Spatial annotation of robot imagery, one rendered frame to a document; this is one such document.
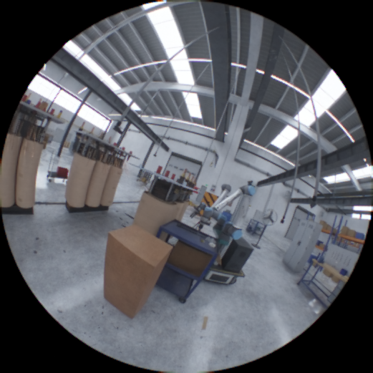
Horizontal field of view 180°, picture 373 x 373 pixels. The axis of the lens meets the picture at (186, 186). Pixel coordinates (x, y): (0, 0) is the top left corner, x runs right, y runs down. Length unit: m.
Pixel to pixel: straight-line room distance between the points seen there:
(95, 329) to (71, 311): 0.27
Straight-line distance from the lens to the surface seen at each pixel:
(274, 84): 10.15
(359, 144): 6.62
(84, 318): 1.44
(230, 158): 7.24
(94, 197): 2.70
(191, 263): 1.33
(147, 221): 1.57
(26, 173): 2.14
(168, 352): 1.45
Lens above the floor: 1.38
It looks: level
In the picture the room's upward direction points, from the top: 23 degrees clockwise
